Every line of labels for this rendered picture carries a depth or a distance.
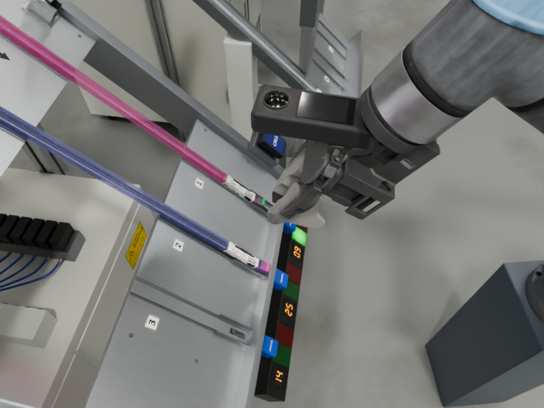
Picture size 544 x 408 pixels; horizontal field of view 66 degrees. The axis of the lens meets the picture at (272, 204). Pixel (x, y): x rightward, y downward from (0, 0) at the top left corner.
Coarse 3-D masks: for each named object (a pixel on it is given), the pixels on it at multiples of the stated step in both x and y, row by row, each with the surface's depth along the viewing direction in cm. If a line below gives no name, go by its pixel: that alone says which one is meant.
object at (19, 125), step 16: (0, 112) 46; (16, 128) 46; (32, 128) 47; (48, 144) 48; (64, 144) 49; (80, 160) 50; (96, 176) 52; (112, 176) 52; (128, 192) 53; (144, 192) 55; (160, 208) 56; (176, 224) 58; (192, 224) 58; (208, 240) 60; (224, 240) 61
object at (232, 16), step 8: (208, 0) 71; (216, 0) 70; (224, 8) 71; (232, 16) 72; (240, 24) 73; (248, 24) 74; (248, 32) 74; (256, 32) 75; (256, 40) 75; (264, 40) 76; (264, 48) 76; (272, 48) 77; (272, 56) 77; (280, 56) 78; (280, 64) 78; (288, 64) 79; (288, 72) 80; (296, 72) 80; (304, 80) 81; (312, 88) 82
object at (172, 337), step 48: (192, 144) 65; (192, 192) 62; (192, 240) 59; (240, 240) 66; (144, 288) 52; (192, 288) 56; (240, 288) 62; (144, 336) 50; (192, 336) 54; (240, 336) 61; (96, 384) 44; (144, 384) 48; (192, 384) 52
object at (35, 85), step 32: (0, 0) 51; (0, 32) 50; (32, 32) 53; (64, 32) 56; (0, 64) 49; (32, 64) 51; (0, 96) 47; (32, 96) 50; (0, 128) 46; (0, 160) 45
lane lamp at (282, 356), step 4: (280, 344) 65; (280, 348) 65; (284, 348) 66; (288, 348) 66; (280, 352) 65; (284, 352) 65; (288, 352) 66; (276, 356) 64; (280, 356) 64; (284, 356) 65; (288, 356) 66; (276, 360) 64; (280, 360) 64; (284, 360) 65; (288, 360) 65; (284, 364) 64; (288, 364) 65
